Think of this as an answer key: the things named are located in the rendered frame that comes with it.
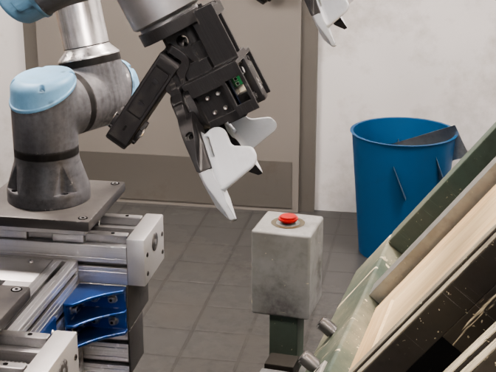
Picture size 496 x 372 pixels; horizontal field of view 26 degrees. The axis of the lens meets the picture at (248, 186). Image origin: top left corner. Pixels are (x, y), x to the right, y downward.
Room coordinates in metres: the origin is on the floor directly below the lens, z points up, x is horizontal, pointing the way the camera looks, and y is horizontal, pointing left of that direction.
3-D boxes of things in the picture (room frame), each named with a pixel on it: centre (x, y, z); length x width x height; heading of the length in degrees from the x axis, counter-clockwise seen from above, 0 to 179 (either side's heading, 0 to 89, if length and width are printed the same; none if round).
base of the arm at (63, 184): (1.86, 0.36, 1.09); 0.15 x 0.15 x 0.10
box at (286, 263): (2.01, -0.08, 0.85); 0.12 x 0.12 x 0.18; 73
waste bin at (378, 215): (4.14, -0.65, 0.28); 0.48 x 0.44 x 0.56; 80
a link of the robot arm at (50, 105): (1.86, 0.36, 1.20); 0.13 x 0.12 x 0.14; 144
